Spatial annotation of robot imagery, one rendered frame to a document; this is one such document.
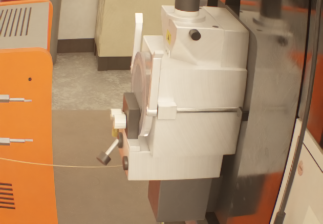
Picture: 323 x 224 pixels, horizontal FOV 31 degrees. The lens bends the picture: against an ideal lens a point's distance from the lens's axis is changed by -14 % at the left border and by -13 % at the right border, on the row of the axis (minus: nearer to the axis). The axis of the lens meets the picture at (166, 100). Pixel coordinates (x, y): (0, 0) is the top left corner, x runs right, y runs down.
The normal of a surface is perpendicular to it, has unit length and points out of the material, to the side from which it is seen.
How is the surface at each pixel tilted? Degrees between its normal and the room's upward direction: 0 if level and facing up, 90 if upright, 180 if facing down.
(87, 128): 0
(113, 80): 0
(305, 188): 90
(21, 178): 90
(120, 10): 90
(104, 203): 0
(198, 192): 90
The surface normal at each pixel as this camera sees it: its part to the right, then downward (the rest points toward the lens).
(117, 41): 0.19, 0.42
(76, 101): 0.09, -0.91
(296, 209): -0.98, 0.00
